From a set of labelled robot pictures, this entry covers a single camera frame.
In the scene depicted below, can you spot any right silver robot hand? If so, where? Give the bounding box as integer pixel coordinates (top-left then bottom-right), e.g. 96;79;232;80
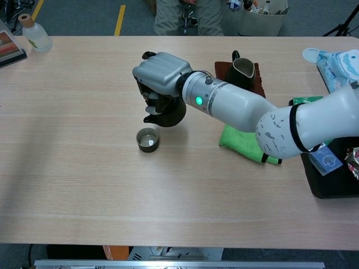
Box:
132;51;193;118

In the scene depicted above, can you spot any black teapot with handle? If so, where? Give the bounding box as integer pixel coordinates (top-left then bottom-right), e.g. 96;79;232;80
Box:
142;94;187;128

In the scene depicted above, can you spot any small dark tea cup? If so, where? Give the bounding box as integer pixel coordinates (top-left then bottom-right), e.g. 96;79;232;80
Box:
136;127;160;154

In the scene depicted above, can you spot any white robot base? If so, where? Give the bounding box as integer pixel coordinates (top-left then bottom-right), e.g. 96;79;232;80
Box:
128;246;224;261

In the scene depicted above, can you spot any person in khaki trousers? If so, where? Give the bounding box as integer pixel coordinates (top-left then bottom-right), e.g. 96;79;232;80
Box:
154;0;225;36

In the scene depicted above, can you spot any brown cloth mat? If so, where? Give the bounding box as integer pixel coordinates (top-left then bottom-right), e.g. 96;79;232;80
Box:
214;61;266;99

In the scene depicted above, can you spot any dark ceramic pouring pitcher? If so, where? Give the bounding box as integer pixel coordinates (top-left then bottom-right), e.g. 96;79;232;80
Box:
225;50;257;90

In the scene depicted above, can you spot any checkered marker strip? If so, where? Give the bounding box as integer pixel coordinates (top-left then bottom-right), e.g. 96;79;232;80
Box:
225;0;243;11

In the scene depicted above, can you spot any green microfiber cloth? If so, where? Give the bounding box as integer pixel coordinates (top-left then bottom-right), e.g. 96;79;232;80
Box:
218;124;283;165

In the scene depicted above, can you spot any beige waste bin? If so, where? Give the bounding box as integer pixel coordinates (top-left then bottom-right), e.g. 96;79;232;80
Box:
238;0;289;36

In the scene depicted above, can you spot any frosted glass bottle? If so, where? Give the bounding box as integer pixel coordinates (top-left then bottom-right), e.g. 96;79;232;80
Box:
18;13;53;53

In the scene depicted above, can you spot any green tea packet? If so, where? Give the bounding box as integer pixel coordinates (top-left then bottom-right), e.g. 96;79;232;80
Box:
288;96;324;106

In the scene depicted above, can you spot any white round plastic lid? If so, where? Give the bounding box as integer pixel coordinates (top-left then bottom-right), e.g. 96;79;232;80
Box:
302;47;322;64

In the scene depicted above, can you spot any striped colour swatch book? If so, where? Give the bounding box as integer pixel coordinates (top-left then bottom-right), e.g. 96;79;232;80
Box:
0;19;28;69

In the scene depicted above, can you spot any blue wet wipes pack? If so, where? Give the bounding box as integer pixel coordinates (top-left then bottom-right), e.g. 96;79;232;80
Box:
316;49;359;93

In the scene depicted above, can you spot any black tripod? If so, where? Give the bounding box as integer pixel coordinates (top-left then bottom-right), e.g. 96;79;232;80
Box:
322;4;359;37

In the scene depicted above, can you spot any orange object under table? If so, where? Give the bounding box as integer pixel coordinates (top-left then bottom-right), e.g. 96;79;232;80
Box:
102;245;130;261

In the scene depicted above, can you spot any blue and white small box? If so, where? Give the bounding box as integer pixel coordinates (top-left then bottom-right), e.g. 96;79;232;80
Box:
308;142;344;177

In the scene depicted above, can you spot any black plastic tray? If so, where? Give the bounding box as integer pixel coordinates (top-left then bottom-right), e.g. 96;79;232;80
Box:
300;137;359;199

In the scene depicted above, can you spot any crinkled patterned snack wrapper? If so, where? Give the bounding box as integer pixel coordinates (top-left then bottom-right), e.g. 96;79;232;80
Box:
344;147;359;182

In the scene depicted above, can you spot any aluminium profile rail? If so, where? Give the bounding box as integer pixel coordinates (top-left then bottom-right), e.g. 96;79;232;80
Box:
34;259;325;269

